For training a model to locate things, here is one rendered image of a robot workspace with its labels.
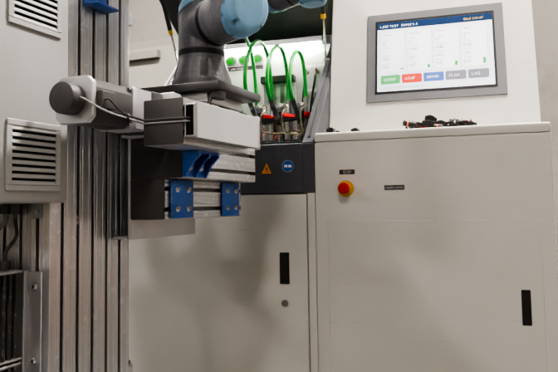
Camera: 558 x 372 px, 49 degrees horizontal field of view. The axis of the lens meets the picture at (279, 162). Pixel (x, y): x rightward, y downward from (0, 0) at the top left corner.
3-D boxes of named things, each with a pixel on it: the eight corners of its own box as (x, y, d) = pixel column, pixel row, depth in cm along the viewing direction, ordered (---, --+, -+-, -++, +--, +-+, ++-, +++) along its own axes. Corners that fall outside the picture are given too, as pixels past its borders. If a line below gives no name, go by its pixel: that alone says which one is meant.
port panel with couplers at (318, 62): (301, 131, 248) (299, 56, 250) (303, 132, 251) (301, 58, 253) (332, 129, 244) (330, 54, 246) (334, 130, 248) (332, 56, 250)
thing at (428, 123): (402, 130, 192) (401, 114, 193) (404, 134, 202) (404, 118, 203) (477, 127, 186) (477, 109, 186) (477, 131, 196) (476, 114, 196)
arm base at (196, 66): (212, 83, 142) (212, 41, 143) (159, 89, 148) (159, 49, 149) (242, 93, 156) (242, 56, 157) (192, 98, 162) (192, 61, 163)
